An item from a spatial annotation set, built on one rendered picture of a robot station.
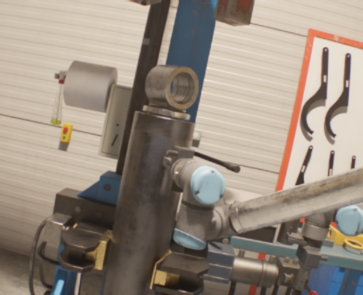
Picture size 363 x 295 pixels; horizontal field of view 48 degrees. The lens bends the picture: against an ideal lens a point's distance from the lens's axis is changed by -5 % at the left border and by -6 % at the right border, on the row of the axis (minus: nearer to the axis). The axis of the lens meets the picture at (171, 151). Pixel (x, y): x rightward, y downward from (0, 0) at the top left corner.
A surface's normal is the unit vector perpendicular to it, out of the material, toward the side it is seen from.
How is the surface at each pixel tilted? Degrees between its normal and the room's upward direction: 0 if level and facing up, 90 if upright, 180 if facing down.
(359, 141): 90
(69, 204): 90
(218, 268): 90
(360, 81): 90
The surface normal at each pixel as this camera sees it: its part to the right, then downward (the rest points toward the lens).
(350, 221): -0.57, -0.01
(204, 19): -0.05, 0.08
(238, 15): 0.48, 0.18
